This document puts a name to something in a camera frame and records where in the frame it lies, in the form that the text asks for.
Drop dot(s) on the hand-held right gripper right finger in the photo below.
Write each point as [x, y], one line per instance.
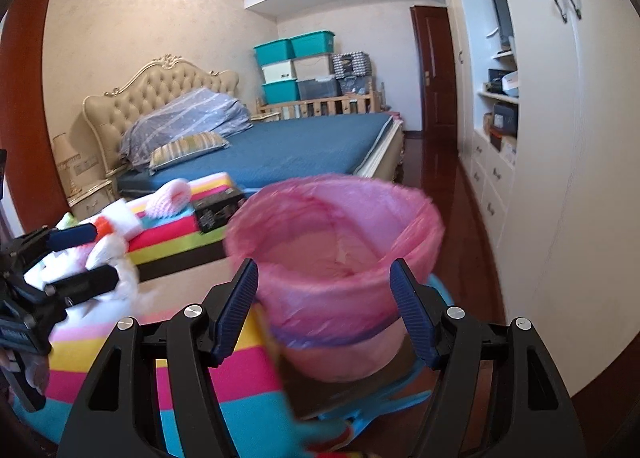
[410, 310]

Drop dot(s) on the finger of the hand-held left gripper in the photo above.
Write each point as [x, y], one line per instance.
[85, 283]
[75, 234]

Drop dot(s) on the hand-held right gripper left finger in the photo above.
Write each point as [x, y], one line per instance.
[239, 310]

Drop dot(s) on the pink bagged waste bin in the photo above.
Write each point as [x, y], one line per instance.
[330, 258]

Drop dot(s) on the black printed carton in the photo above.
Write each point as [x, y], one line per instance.
[217, 210]

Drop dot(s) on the cream nightstand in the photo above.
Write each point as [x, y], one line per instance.
[95, 198]

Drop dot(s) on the beige fringed table lamp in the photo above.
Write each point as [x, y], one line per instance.
[65, 158]

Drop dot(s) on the rainbow striped tablecloth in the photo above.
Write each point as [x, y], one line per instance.
[180, 238]

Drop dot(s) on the pink foam fruit net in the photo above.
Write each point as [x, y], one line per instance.
[170, 199]

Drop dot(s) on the light blue plastic stool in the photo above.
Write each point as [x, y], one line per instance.
[370, 405]

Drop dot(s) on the striped cushion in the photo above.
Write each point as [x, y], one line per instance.
[187, 148]

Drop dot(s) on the grey-blue dotted pillow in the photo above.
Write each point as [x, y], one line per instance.
[190, 120]

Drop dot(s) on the blue bed sheet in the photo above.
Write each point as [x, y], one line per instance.
[300, 148]

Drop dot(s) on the cream bed with tufted headboard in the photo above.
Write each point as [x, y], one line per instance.
[170, 83]

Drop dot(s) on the brown cardboard box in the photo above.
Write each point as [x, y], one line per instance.
[504, 140]

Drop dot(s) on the black safe box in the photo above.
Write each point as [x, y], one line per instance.
[505, 115]

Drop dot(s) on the white built-in wardrobe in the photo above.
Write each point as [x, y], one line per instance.
[560, 138]

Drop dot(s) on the grey clear storage box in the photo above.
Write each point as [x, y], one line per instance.
[318, 88]

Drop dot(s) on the dark red wooden door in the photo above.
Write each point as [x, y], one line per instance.
[437, 73]

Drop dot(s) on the black shelf device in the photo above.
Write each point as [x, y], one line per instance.
[495, 79]

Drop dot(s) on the white shelf box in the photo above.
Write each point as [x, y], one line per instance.
[510, 84]

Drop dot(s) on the checkered fabric storage bag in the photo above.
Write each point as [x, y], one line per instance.
[352, 64]

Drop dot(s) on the clear storage box white lid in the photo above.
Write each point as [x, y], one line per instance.
[314, 67]

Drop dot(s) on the teal lidded storage box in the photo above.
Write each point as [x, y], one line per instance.
[312, 43]
[272, 52]

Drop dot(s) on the black television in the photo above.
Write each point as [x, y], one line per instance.
[501, 10]

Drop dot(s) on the wall socket panel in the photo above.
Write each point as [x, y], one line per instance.
[86, 165]

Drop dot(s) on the reddish wooden door frame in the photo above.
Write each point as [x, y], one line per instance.
[25, 88]

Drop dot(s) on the wooden crib rail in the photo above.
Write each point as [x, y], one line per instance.
[320, 107]

